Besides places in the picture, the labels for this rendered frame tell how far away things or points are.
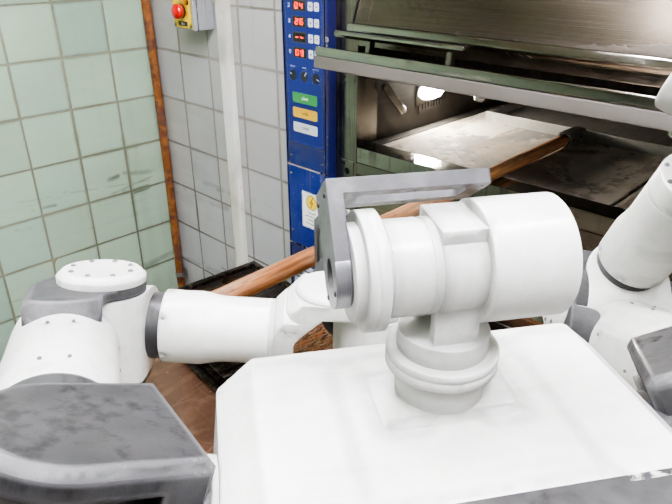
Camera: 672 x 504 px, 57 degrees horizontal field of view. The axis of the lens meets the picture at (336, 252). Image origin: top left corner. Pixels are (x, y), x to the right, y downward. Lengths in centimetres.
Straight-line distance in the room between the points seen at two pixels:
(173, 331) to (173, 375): 117
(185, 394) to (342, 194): 143
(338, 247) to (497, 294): 8
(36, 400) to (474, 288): 23
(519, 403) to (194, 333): 33
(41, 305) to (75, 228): 165
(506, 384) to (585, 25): 89
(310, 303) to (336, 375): 21
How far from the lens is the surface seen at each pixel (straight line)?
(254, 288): 89
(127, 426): 35
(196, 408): 165
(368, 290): 29
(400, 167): 148
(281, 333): 59
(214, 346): 61
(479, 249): 31
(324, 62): 137
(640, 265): 67
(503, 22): 127
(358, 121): 154
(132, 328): 59
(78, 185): 217
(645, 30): 116
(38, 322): 54
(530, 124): 178
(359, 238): 30
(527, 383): 39
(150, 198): 230
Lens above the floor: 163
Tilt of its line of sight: 27 degrees down
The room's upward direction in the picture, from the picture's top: straight up
